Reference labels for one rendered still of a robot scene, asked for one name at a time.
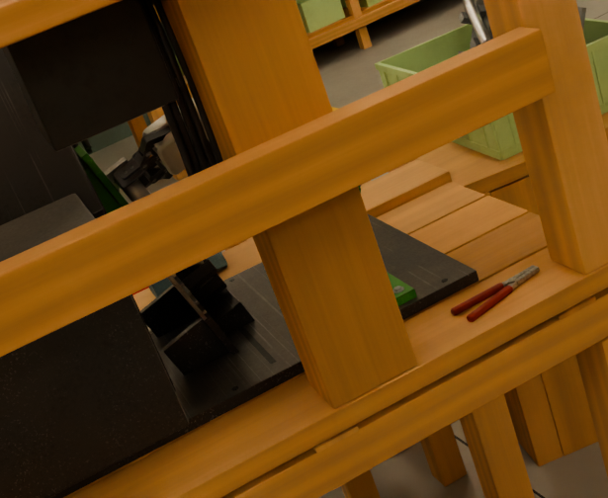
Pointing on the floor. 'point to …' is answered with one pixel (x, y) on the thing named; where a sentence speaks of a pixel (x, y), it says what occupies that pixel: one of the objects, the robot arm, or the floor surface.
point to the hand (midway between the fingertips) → (131, 178)
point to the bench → (430, 375)
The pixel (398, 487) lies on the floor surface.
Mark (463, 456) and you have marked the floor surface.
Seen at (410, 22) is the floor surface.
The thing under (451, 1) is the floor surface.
